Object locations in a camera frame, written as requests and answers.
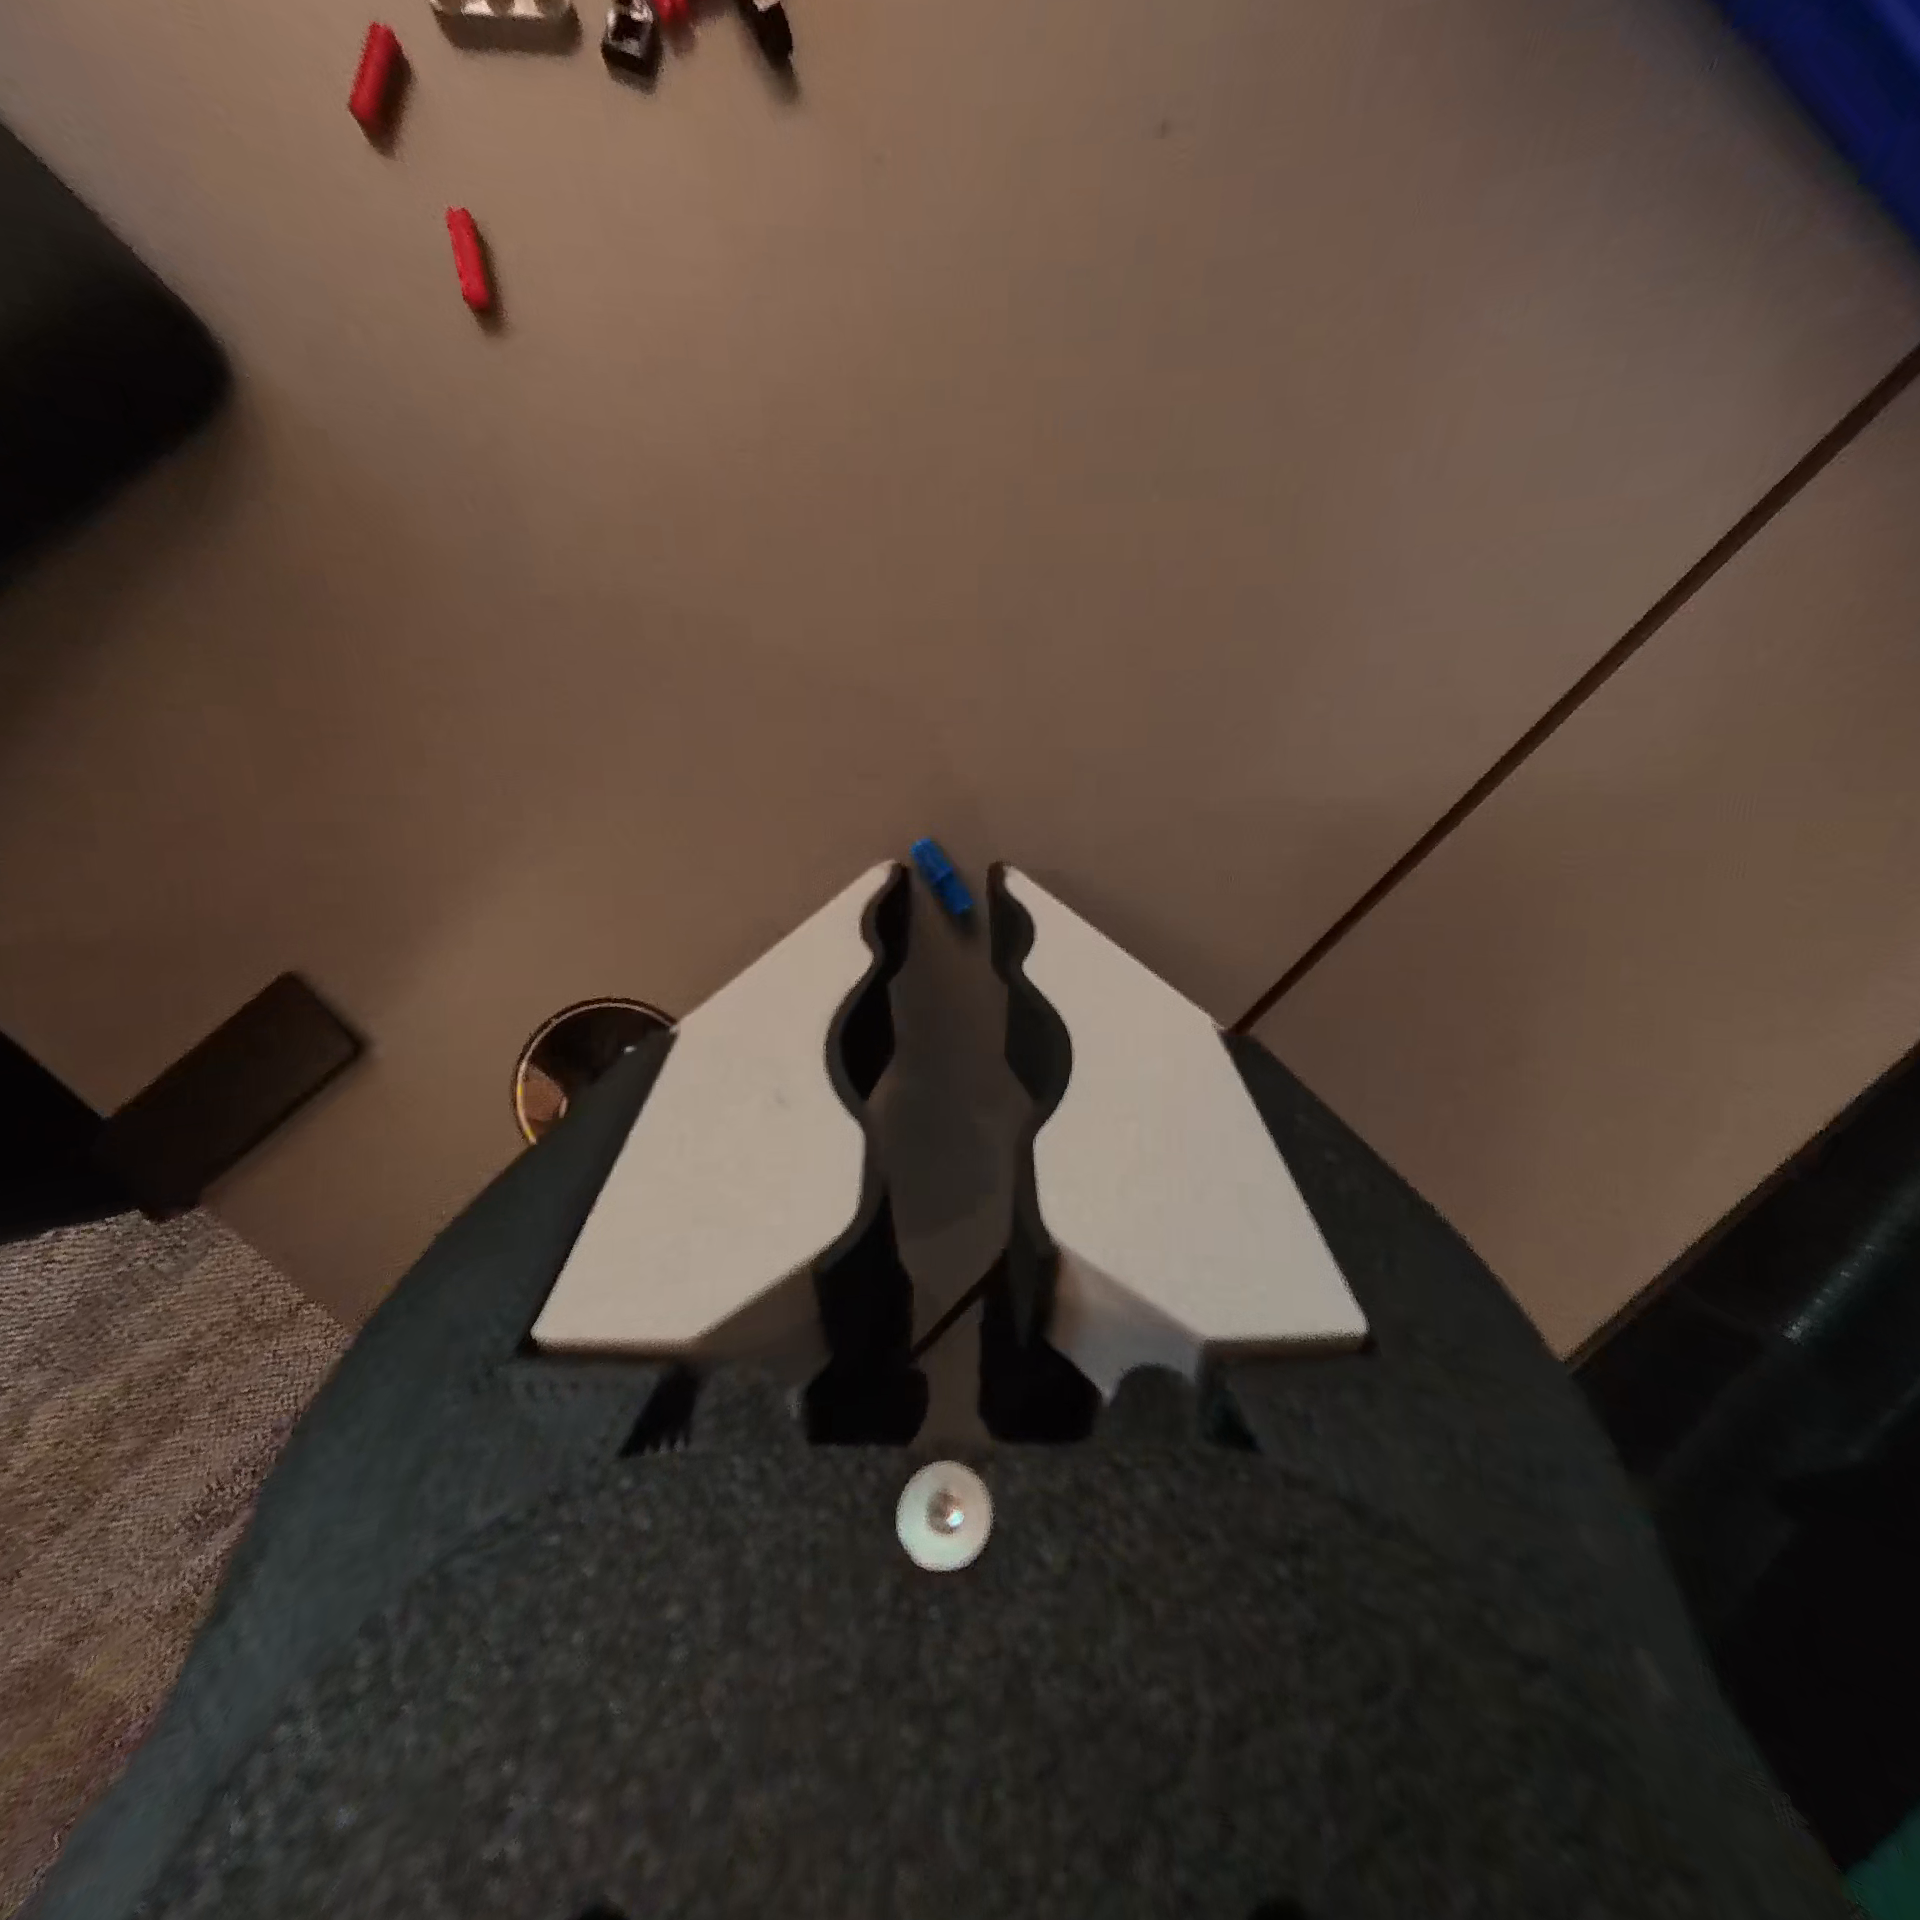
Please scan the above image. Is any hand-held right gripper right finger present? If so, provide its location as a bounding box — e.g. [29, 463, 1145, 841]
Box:
[987, 863, 1374, 1391]

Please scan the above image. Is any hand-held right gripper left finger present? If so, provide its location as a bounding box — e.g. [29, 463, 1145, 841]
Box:
[529, 862, 912, 1349]

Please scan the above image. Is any grey desk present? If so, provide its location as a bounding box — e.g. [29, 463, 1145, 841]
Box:
[0, 0, 1920, 1359]

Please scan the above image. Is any blue plastic bin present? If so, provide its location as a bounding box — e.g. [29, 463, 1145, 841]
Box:
[1710, 0, 1920, 242]

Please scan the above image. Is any round cable grommet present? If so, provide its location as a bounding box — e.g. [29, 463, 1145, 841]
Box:
[512, 996, 680, 1152]

